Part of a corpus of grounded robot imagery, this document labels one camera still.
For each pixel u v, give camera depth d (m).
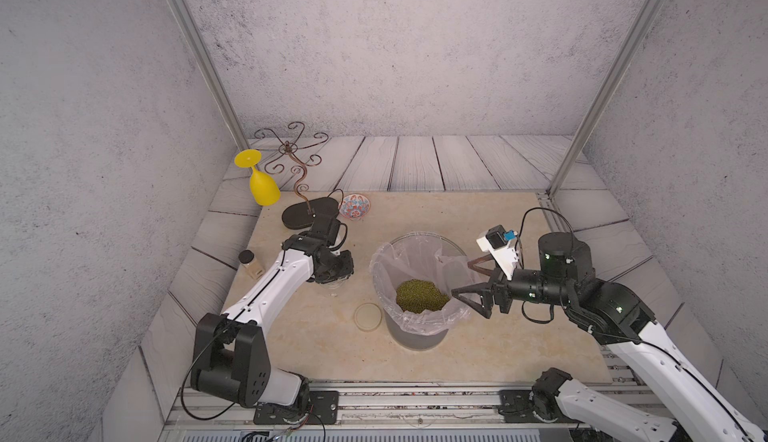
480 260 0.62
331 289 0.82
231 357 0.42
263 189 0.92
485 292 0.51
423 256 0.79
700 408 0.38
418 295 0.87
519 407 0.73
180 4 0.74
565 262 0.44
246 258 0.91
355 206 1.15
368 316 0.85
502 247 0.52
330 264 0.71
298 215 1.12
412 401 0.74
